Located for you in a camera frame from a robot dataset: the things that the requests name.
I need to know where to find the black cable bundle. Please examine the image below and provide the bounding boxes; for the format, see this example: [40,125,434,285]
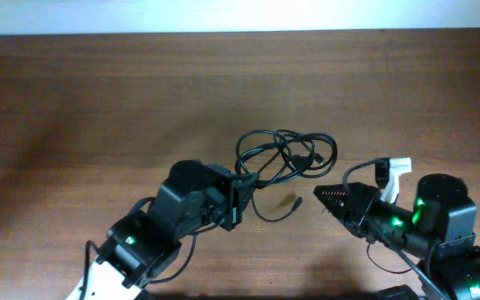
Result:
[234,128,339,191]

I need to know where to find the black usb cable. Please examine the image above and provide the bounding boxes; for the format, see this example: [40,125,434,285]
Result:
[250,189,303,223]

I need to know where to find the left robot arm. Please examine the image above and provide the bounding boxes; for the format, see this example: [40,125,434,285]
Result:
[69,160,259,300]

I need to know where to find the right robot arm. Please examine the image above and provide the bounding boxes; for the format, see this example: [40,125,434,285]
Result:
[313,173,480,299]

